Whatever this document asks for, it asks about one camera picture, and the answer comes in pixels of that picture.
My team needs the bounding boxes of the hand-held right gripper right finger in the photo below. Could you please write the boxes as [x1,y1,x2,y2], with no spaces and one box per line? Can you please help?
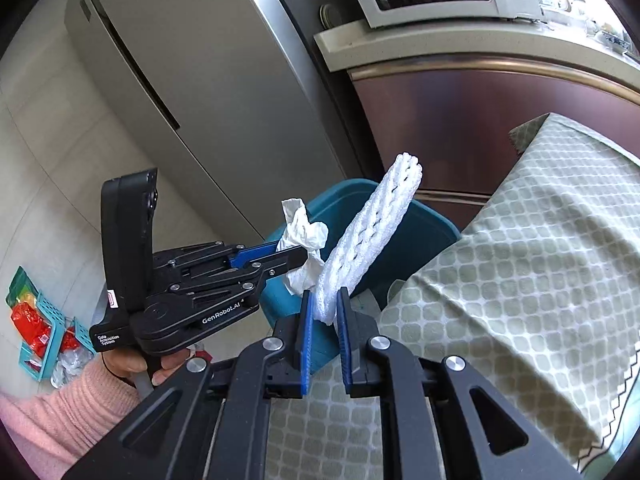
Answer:
[337,287,583,480]

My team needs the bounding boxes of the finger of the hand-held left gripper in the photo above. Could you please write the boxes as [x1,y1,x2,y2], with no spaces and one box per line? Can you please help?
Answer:
[167,246,310,306]
[152,241,281,271]

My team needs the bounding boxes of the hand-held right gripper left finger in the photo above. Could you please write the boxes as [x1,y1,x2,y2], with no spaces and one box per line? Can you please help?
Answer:
[62,287,317,480]

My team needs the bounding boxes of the white tissue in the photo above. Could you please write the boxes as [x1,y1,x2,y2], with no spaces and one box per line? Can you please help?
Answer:
[276,197,330,297]

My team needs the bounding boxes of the white foam fruit net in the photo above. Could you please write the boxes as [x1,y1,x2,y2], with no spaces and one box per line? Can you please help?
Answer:
[314,152,426,325]

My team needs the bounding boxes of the teal plastic bin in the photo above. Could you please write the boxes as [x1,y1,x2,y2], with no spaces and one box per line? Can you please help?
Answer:
[259,178,462,376]

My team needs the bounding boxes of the person's left hand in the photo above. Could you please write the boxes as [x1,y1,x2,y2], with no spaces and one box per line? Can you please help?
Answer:
[101,346,194,388]

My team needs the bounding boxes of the red snack packet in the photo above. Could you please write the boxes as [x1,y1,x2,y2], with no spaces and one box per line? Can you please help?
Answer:
[11,300,52,357]

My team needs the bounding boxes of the teal plastic basket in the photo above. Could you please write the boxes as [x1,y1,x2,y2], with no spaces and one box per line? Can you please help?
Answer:
[5,266,97,380]

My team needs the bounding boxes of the clear plastic bag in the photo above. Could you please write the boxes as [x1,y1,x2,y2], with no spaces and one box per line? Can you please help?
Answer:
[50,346,97,387]

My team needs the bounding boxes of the silver refrigerator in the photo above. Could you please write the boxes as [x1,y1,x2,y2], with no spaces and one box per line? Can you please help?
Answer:
[64,0,371,271]

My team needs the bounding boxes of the patterned tablecloth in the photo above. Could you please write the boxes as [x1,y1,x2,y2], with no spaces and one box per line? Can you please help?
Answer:
[265,112,640,480]

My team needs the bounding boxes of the maroon kitchen cabinet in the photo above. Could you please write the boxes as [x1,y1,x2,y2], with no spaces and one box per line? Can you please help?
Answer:
[347,57,640,231]

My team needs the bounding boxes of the round grey disc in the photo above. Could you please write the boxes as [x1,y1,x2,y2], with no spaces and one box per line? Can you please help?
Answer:
[320,2,347,29]

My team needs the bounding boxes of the light stone kitchen countertop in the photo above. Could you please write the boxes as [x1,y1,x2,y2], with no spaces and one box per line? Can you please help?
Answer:
[314,10,640,75]

